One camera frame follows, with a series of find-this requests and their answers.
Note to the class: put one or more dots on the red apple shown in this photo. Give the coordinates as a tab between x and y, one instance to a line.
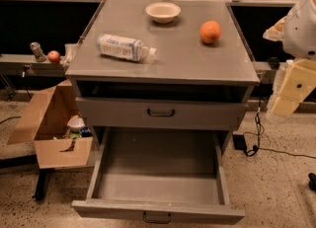
54	56

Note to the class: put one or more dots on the white bowl in box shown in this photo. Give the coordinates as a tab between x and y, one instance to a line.
75	124

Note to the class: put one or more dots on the orange fruit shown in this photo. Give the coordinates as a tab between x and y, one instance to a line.
210	32

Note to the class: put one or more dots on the black power adapter with cable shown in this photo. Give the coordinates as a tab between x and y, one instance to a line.
239	140

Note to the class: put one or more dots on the clear blue-labelled plastic bottle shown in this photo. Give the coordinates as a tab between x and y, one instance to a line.
130	49

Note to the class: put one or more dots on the grey drawer cabinet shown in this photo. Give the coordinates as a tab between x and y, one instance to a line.
186	69

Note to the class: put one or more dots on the small grey figurine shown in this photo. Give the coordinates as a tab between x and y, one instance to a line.
37	51

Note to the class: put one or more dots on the open grey lower drawer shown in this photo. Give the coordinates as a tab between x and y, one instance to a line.
159	176

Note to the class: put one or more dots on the open cardboard box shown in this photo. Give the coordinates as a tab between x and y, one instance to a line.
44	123

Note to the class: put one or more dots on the black phone on shelf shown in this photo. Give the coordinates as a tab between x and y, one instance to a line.
273	63

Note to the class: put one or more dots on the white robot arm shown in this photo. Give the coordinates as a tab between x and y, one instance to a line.
299	37

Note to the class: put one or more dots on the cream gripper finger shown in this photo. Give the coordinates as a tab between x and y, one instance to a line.
292	86
275	32

